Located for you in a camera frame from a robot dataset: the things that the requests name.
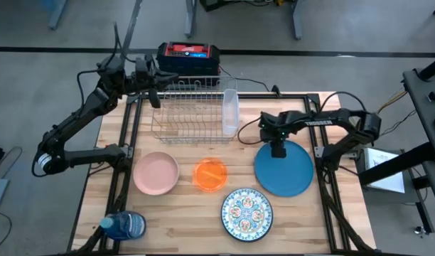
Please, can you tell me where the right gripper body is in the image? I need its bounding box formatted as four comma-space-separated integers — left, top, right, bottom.
259, 110, 296, 159

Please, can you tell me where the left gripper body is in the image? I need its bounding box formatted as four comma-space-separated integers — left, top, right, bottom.
131, 55, 162, 110

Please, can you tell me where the large blue plate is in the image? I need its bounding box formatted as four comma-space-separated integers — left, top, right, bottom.
253, 139, 315, 198

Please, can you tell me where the orange transparent plate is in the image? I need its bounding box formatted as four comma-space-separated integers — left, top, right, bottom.
191, 157, 229, 193

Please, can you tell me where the pink plate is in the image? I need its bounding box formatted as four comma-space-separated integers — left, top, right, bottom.
132, 151, 181, 196

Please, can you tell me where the floral patterned plate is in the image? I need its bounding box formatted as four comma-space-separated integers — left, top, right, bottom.
220, 187, 274, 242

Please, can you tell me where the red black power station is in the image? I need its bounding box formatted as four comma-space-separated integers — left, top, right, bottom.
156, 41, 221, 78

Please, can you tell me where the clear plastic utensil holder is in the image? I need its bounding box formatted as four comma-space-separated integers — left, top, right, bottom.
222, 88, 240, 137

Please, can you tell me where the grey desk leg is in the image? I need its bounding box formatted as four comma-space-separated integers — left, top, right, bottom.
183, 0, 199, 39
291, 0, 304, 41

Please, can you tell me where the black equipment under desk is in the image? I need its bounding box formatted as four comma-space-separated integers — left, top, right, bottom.
198, 0, 297, 12

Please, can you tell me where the blue-grey desk leg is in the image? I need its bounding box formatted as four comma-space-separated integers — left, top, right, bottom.
48, 0, 68, 31

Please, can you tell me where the white paper sheet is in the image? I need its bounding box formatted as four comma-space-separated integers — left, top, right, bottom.
362, 147, 406, 195

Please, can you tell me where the blue plastic bottle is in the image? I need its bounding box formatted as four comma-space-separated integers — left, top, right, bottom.
99, 210, 147, 242

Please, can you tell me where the black side desk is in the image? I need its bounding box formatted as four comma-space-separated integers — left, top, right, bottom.
358, 53, 435, 234

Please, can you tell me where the black aluminium table frame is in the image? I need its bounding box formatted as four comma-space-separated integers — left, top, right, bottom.
66, 91, 377, 256

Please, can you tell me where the black power cable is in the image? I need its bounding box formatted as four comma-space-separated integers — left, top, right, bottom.
218, 65, 283, 97

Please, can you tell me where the black right camera cable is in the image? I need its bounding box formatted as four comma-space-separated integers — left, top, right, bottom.
237, 117, 264, 146

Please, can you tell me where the metal wire dish rack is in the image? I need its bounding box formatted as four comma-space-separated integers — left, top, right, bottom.
150, 75, 240, 144

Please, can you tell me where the yellow cable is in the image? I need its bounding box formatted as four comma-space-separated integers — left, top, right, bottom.
376, 90, 409, 114

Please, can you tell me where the black floor cable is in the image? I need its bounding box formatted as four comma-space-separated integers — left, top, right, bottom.
0, 210, 13, 254

